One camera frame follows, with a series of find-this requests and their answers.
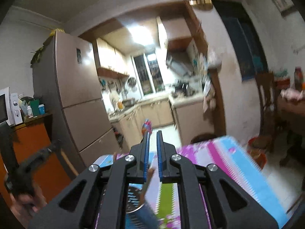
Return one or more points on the white microwave oven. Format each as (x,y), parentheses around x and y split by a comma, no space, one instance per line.
(10,109)

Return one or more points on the blue perforated utensil holder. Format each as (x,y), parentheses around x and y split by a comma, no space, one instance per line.
(139,215)

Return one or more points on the blue capped jar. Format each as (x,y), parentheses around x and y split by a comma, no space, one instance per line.
(41,109)

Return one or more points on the dark round pot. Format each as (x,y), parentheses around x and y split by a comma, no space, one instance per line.
(203,137)

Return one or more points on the beige kitchen base cabinets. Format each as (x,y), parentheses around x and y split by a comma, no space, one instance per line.
(185,114)

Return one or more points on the white bottle on cabinet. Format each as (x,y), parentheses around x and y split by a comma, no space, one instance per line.
(29,112)

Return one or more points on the striped floral tablecloth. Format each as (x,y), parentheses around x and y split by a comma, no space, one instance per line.
(162,199)

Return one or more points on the green box on cabinet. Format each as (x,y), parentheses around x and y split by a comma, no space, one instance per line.
(34,104)

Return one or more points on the gold round wall clock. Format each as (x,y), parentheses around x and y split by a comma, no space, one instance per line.
(204,5)

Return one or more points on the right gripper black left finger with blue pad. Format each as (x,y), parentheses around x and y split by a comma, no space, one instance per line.
(97,197)

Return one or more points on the white plastic bag hanging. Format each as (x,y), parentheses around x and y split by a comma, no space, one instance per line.
(213,60)

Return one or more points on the wooden chopstick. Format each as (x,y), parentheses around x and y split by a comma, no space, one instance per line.
(69,164)
(146,184)

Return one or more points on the brown three-door refrigerator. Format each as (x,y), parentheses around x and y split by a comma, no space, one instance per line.
(65,80)

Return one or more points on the dark window with curtain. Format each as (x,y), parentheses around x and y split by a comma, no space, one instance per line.
(245,40)

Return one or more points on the kitchen window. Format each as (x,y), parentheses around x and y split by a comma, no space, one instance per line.
(149,74)

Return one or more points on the dark wooden side table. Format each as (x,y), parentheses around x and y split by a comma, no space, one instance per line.
(292,113)

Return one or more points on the pink cloth on side table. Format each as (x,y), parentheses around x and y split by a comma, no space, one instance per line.
(292,94)

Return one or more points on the orange wooden cabinet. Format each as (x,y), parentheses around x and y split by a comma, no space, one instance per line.
(30,154)

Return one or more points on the steel range hood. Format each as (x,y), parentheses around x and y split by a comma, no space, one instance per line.
(179,63)

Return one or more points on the beige upper kitchen cabinets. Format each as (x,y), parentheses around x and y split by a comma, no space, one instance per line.
(110,62)

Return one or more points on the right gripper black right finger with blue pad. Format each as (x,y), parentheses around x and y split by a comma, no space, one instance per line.
(208,197)

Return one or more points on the dark wooden chair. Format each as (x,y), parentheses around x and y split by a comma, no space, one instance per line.
(268,110)

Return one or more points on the red bowl on floor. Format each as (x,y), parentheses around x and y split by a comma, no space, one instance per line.
(256,148)

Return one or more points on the colourful bottles on floor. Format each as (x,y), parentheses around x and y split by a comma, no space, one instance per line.
(146,127)

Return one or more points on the person's left hand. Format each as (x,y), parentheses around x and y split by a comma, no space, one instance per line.
(25,206)

